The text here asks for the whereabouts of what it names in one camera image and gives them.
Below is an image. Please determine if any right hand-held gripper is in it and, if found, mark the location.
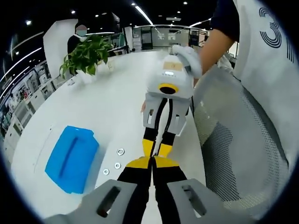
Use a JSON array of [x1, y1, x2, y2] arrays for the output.
[[142, 54, 196, 160]]

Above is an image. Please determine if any white mesh chair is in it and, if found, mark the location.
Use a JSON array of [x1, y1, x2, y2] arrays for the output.
[[192, 59, 291, 221]]

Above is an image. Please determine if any white table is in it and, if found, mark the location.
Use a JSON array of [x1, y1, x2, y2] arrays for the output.
[[10, 50, 209, 212]]

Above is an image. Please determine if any person's body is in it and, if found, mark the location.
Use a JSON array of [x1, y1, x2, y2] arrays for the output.
[[210, 0, 295, 165]]

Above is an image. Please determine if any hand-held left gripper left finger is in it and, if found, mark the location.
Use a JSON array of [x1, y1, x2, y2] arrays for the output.
[[44, 156, 153, 224]]

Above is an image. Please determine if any person's right forearm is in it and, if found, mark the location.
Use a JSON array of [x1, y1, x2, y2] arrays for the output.
[[198, 27, 237, 76]]

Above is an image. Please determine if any white shelf row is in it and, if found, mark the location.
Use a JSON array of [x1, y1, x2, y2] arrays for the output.
[[0, 58, 58, 151]]

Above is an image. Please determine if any blue plastic container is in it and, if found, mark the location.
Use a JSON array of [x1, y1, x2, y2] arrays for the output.
[[44, 125, 100, 195]]

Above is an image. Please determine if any green potted plant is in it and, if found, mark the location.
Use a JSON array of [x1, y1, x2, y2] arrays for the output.
[[59, 35, 114, 85]]

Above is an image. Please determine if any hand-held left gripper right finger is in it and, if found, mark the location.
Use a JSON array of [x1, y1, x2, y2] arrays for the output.
[[152, 156, 235, 224]]

